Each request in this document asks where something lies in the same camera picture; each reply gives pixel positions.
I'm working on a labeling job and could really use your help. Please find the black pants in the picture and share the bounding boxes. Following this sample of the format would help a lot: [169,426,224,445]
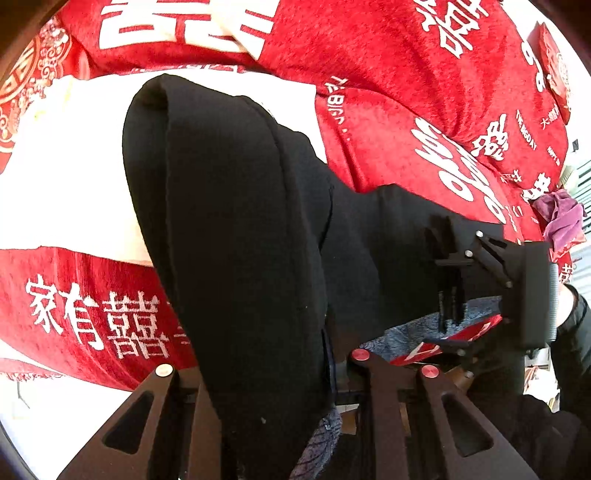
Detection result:
[122,73,509,480]

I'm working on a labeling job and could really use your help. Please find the red gold patterned pillow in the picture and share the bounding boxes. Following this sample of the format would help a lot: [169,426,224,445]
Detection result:
[0,17,75,174]
[537,22,574,126]

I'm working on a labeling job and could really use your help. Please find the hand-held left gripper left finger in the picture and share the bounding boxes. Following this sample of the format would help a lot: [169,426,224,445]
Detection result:
[58,362,223,480]

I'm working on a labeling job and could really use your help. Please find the person's right forearm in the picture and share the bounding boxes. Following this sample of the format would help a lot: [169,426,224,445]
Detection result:
[551,282,591,416]

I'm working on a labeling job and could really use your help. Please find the purple cloth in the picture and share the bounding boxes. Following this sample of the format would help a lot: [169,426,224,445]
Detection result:
[533,188,586,254]

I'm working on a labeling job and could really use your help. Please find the red blanket with white characters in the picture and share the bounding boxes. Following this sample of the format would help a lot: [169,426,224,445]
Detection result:
[0,0,577,393]

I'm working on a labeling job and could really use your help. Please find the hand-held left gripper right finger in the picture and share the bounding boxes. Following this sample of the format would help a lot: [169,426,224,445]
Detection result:
[323,323,542,480]

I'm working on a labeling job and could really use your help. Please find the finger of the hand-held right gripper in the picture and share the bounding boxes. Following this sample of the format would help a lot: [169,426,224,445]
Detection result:
[437,267,468,334]
[424,214,526,288]

